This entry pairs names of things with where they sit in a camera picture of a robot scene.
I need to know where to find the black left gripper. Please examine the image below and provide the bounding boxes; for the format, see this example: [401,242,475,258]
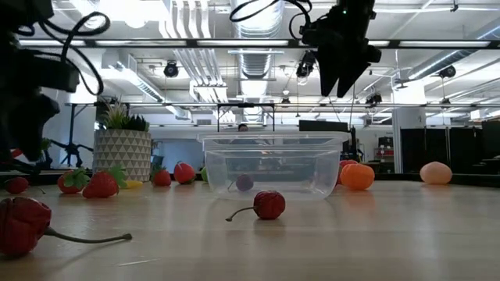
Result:
[0,48,81,163]

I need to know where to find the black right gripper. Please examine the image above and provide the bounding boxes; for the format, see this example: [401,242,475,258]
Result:
[301,0,382,98]

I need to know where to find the red toy cherry with stem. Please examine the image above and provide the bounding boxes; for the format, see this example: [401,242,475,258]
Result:
[0,196,133,258]
[227,173,255,193]
[225,190,287,223]
[3,176,47,195]

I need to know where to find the red toy strawberry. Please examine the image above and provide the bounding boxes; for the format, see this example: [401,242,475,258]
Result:
[57,167,91,195]
[173,161,197,185]
[150,164,173,187]
[81,165,128,199]

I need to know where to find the orange toy fruit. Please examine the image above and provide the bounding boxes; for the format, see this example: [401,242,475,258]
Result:
[338,162,376,192]

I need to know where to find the peach coloured toy fruit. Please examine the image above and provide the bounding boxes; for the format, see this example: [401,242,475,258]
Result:
[419,161,453,186]

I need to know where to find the clear plastic tupperware container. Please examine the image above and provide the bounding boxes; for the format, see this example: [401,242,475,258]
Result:
[197,131,350,202]

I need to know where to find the black ceiling spotlight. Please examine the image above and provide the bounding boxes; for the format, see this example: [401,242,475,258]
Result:
[162,60,180,78]
[295,50,316,79]
[437,65,457,80]

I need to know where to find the black floor stand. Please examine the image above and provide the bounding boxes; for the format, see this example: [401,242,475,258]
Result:
[48,103,85,169]

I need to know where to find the black computer monitor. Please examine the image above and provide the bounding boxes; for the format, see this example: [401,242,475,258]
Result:
[298,119,350,133]

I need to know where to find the potted succulent, patterned pot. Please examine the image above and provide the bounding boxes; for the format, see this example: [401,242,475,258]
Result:
[92,97,152,183]

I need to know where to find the black partition panels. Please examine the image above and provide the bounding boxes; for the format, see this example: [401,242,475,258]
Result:
[400,126,482,175]

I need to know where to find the silver ventilation duct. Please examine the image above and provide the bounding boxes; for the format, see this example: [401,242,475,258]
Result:
[230,0,286,98]

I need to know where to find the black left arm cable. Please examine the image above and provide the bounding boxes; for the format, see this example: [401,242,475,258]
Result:
[15,10,112,97]

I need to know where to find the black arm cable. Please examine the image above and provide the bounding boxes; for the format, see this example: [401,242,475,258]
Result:
[15,10,112,97]
[229,0,313,40]

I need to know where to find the black metal rack frame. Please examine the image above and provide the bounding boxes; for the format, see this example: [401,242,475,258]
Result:
[216,102,276,133]

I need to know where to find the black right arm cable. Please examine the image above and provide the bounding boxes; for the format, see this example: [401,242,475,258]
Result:
[229,0,313,40]

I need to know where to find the thin black horizontal rail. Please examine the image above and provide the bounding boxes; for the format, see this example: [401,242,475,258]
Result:
[64,101,500,109]

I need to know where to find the black overhead light rail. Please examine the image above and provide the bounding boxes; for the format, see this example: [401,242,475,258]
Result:
[17,37,500,50]

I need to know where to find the black aluminium table frame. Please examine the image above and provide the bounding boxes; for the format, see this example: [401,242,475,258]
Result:
[0,168,500,187]

